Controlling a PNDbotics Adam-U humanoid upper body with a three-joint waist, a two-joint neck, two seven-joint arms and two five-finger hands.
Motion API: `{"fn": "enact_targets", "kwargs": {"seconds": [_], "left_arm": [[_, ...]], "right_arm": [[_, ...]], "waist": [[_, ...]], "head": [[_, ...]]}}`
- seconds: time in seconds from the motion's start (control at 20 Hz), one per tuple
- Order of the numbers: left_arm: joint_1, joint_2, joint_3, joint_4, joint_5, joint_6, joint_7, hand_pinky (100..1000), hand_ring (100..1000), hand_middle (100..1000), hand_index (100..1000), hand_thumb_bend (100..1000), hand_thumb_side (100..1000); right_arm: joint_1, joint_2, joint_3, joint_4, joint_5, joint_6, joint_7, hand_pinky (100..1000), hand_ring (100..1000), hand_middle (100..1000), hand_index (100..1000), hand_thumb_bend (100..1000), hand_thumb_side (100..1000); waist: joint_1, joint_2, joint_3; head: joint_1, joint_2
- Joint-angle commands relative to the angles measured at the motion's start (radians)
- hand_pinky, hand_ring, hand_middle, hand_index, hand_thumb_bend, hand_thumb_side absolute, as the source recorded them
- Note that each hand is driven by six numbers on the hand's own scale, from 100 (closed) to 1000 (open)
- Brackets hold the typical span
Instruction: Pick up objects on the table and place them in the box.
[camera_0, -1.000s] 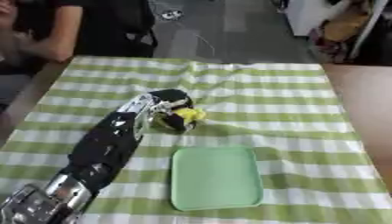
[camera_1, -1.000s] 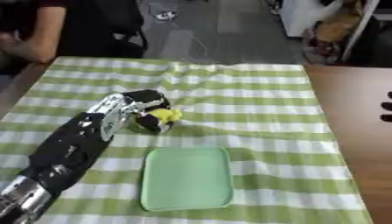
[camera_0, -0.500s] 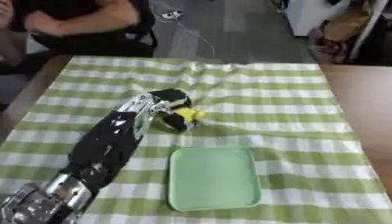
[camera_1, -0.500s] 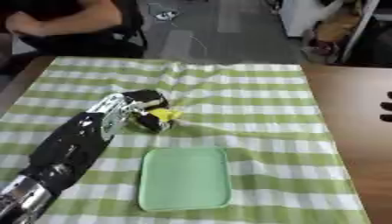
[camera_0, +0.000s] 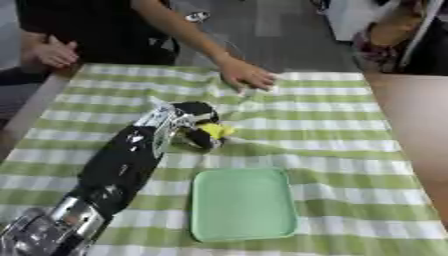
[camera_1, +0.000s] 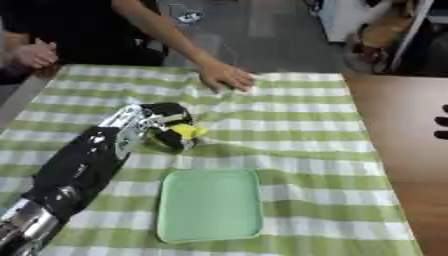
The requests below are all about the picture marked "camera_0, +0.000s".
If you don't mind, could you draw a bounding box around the person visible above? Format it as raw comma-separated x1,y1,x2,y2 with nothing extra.
350,0,448,76
14,0,280,93

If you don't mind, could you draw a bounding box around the yellow toy object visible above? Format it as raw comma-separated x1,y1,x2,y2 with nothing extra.
199,122,238,141

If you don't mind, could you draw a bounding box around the green plastic tray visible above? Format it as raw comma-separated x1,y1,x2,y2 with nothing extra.
189,167,300,243

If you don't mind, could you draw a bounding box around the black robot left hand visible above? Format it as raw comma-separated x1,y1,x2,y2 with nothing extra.
169,101,228,151

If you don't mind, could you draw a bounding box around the person's hand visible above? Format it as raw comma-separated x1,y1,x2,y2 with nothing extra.
29,35,81,70
217,56,280,93

